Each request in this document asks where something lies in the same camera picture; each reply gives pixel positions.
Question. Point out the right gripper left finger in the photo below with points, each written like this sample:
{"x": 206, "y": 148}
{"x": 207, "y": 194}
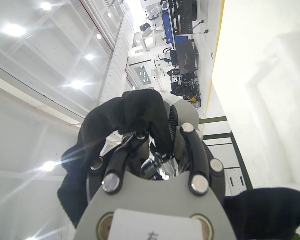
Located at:
{"x": 120, "y": 162}

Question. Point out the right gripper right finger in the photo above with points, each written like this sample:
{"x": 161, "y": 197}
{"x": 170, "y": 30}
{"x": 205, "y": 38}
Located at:
{"x": 190, "y": 148}

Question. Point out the silver metal key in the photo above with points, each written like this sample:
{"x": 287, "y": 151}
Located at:
{"x": 165, "y": 166}

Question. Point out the person's hand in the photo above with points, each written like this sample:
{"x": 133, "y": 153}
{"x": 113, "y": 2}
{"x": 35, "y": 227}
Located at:
{"x": 130, "y": 111}
{"x": 267, "y": 213}

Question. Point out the black perforated metal rack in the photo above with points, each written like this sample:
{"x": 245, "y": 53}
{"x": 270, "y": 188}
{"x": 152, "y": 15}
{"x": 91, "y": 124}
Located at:
{"x": 186, "y": 3}

